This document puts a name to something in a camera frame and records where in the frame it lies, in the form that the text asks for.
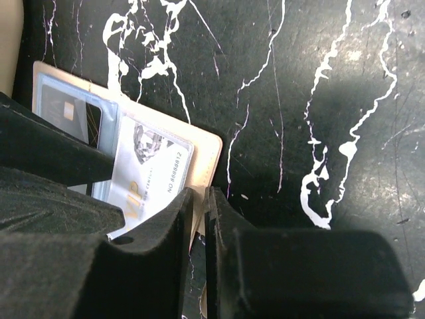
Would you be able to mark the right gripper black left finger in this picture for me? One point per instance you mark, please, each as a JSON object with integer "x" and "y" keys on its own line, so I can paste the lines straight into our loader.
{"x": 138, "y": 275}

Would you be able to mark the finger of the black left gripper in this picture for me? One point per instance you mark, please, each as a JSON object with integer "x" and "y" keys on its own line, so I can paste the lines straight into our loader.
{"x": 39, "y": 165}

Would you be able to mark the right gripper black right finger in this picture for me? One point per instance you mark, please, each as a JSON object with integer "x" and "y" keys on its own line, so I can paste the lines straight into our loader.
{"x": 298, "y": 273}

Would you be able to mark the black credit card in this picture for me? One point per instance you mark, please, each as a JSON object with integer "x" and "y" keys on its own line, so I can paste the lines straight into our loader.
{"x": 70, "y": 111}

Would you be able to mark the white VIP credit card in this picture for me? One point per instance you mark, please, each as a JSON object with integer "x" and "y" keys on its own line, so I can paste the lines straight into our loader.
{"x": 150, "y": 169}

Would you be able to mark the pink leather card holder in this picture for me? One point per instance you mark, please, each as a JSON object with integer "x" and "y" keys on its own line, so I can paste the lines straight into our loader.
{"x": 207, "y": 146}

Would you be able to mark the beige card box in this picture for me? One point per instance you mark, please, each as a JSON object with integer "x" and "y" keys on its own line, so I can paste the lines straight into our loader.
{"x": 11, "y": 28}

